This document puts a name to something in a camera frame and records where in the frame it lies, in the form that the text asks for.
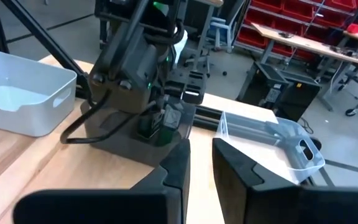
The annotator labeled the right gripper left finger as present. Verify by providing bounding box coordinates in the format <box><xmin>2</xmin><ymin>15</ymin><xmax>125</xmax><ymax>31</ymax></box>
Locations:
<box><xmin>12</xmin><ymin>138</ymin><xmax>191</xmax><ymax>224</ymax></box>

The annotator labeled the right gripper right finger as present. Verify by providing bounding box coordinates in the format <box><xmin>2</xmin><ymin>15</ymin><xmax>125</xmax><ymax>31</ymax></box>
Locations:
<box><xmin>212</xmin><ymin>138</ymin><xmax>358</xmax><ymax>224</ymax></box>

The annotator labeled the clear plastic bin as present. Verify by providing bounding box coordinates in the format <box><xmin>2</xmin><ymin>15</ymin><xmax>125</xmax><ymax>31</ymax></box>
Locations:
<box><xmin>214</xmin><ymin>111</ymin><xmax>326</xmax><ymax>186</ymax></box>

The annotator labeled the white office chair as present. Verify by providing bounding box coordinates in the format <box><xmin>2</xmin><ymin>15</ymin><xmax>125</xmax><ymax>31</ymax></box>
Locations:
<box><xmin>208</xmin><ymin>17</ymin><xmax>235</xmax><ymax>54</ymax></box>

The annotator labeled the black computer case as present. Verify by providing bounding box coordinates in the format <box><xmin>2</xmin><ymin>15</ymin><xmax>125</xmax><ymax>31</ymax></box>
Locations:
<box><xmin>237</xmin><ymin>61</ymin><xmax>293</xmax><ymax>110</ymax></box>
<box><xmin>273</xmin><ymin>70</ymin><xmax>322</xmax><ymax>123</ymax></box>

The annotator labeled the red storage bin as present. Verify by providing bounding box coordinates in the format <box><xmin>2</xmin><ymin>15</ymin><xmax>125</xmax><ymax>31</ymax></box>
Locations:
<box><xmin>237</xmin><ymin>27</ymin><xmax>269</xmax><ymax>50</ymax></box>
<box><xmin>243</xmin><ymin>8</ymin><xmax>277</xmax><ymax>27</ymax></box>
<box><xmin>278</xmin><ymin>1</ymin><xmax>316</xmax><ymax>22</ymax></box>

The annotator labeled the white plastic bin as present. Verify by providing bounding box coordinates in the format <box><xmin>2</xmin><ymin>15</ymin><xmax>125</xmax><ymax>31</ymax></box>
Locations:
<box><xmin>0</xmin><ymin>50</ymin><xmax>78</xmax><ymax>138</ymax></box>

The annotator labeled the thin black floor cable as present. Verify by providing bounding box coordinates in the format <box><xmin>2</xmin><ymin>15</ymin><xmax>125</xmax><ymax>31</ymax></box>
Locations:
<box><xmin>299</xmin><ymin>117</ymin><xmax>314</xmax><ymax>135</ymax></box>

